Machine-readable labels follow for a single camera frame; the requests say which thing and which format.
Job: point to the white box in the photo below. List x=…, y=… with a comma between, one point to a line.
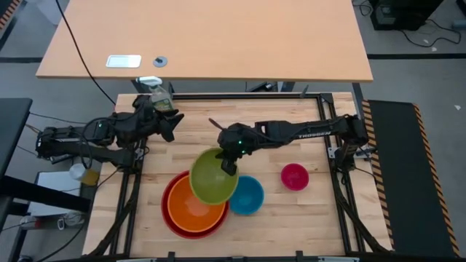
x=54, y=182

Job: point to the black mat with hazard stripes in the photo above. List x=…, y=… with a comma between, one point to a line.
x=407, y=174

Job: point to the black aluminium table frame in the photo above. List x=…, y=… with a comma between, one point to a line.
x=236, y=97

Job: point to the white power strip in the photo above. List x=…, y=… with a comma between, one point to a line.
x=31, y=222

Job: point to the white capped yellow bottle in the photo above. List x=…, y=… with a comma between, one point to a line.
x=77, y=171

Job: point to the orange bowl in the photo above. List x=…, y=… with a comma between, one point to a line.
x=189, y=214

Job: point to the green bowl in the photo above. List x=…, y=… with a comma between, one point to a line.
x=209, y=182

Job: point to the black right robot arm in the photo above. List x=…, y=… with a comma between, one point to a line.
x=309, y=131

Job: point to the small pink bowl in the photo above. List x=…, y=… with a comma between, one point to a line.
x=295, y=177

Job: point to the large red bowl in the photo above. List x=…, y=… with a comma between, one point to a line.
x=193, y=236

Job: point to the black equipment box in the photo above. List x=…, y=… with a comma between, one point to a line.
x=400, y=14

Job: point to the beige wooden table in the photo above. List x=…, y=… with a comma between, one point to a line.
x=218, y=36

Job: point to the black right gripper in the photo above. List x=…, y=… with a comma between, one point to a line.
x=229, y=140

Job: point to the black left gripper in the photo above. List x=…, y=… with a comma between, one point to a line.
x=145, y=122

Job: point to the teal bowl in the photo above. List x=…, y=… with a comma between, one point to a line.
x=249, y=198

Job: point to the black desk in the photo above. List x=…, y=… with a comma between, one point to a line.
x=12, y=127

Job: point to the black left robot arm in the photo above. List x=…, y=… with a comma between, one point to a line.
x=65, y=140

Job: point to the clear spray bottle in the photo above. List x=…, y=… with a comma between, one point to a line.
x=162, y=100

